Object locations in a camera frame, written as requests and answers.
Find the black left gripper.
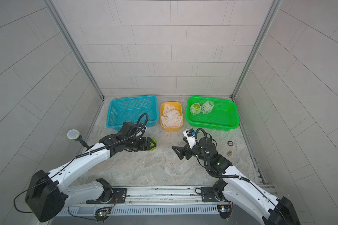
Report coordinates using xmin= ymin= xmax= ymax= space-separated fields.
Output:
xmin=124 ymin=136 xmax=158 ymax=151

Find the white foam net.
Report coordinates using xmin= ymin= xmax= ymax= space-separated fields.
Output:
xmin=190 ymin=103 xmax=201 ymax=115
xmin=201 ymin=100 xmax=214 ymax=115

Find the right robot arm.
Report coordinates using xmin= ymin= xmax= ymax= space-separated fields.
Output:
xmin=172 ymin=128 xmax=300 ymax=225

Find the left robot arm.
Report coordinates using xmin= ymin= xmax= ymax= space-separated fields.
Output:
xmin=23 ymin=120 xmax=156 ymax=222

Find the pile of foam nets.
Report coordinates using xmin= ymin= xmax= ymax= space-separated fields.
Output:
xmin=161 ymin=104 xmax=183 ymax=127

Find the teal plastic basket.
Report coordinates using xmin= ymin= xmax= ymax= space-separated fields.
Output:
xmin=106 ymin=95 xmax=159 ymax=131

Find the yellow plastic tub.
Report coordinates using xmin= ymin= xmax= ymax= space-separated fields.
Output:
xmin=160 ymin=102 xmax=184 ymax=131

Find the green plastic basket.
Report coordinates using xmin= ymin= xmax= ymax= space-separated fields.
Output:
xmin=186 ymin=96 xmax=240 ymax=131

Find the right circuit board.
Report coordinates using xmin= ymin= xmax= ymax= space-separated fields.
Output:
xmin=217 ymin=204 xmax=232 ymax=219

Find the circuit board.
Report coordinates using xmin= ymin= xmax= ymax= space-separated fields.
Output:
xmin=217 ymin=204 xmax=232 ymax=219
xmin=94 ymin=207 xmax=111 ymax=223

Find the left circuit board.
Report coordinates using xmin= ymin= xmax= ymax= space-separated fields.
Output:
xmin=94 ymin=207 xmax=111 ymax=223

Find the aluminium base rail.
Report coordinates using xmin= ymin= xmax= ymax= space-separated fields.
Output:
xmin=42 ymin=185 xmax=282 ymax=217

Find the aluminium corner post left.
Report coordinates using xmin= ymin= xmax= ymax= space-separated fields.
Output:
xmin=43 ymin=0 xmax=105 ymax=100

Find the aluminium corner post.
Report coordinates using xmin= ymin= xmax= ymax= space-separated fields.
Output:
xmin=43 ymin=0 xmax=105 ymax=100
xmin=232 ymin=0 xmax=282 ymax=101

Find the aluminium corner post right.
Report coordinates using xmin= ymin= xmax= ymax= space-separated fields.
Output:
xmin=232 ymin=0 xmax=282 ymax=101

